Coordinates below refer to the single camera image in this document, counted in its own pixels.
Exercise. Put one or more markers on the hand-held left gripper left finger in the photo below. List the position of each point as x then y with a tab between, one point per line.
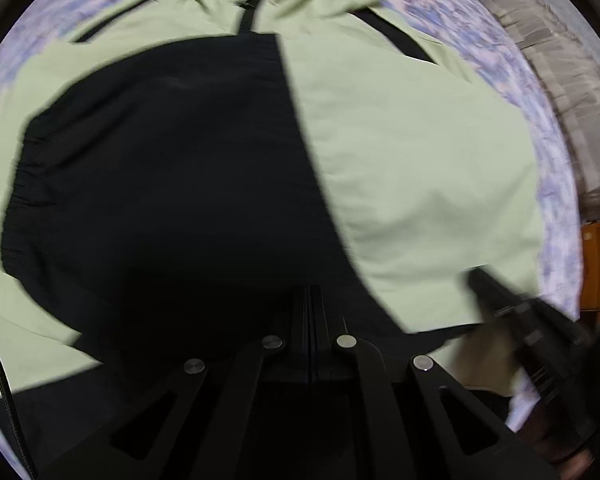
230	410

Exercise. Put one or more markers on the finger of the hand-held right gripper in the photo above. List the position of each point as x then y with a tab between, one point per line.
520	317

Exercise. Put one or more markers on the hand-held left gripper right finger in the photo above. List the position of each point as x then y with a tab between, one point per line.
380	410

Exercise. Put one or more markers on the green and black hooded jacket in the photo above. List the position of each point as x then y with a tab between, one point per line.
405	160

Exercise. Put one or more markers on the purple floral blanket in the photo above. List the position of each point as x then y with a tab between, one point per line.
500	60

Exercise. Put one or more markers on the lace covered furniture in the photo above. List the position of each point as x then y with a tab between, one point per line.
555	50

